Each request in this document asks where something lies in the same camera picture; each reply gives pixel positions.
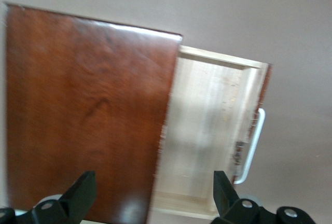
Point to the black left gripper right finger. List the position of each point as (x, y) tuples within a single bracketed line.
[(223, 195)]

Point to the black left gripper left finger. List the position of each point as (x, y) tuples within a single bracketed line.
[(80, 195)]

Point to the dark red wooden cabinet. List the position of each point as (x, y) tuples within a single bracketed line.
[(85, 110)]

